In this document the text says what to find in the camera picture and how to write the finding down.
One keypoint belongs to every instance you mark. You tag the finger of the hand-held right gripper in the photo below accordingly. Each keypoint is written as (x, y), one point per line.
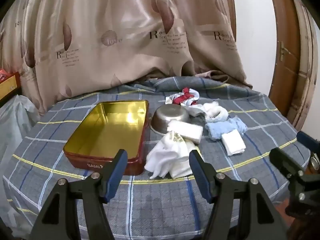
(283, 158)
(308, 140)

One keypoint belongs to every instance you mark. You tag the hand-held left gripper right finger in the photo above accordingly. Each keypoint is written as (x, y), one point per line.
(200, 175)

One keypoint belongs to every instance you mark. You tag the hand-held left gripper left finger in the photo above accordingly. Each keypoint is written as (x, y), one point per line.
(117, 173)

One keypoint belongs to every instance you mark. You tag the white socks pile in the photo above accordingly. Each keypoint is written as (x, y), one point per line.
(165, 157)

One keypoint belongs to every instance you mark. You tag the gold tin box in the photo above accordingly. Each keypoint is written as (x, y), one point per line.
(107, 132)

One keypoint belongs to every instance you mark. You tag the small white cloth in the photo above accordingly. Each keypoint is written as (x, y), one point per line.
(233, 142)

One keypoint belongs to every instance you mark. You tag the white towel packet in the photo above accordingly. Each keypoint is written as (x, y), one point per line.
(186, 130)

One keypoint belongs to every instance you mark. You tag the steel bowl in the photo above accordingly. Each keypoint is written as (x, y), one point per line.
(170, 115)

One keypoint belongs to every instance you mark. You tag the red and white sock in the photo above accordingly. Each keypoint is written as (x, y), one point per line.
(183, 97)

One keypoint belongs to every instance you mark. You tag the person's right forearm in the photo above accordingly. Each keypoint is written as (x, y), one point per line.
(303, 230)

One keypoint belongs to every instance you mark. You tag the grey plaid bed sheet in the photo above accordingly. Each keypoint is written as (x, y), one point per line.
(155, 205)

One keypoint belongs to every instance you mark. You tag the light blue towel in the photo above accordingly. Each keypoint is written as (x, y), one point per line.
(217, 128)

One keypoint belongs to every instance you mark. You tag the brown wooden door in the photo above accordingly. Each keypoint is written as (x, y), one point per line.
(285, 85)

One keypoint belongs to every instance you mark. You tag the pink cloth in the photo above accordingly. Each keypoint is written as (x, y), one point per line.
(212, 75)

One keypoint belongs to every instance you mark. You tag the red and yellow box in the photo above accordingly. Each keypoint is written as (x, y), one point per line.
(8, 82)

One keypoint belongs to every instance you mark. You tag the beige printed curtain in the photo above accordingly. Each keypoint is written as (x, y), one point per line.
(112, 17)

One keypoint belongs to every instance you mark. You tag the wooden door frame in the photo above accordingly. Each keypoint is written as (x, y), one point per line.
(306, 80)

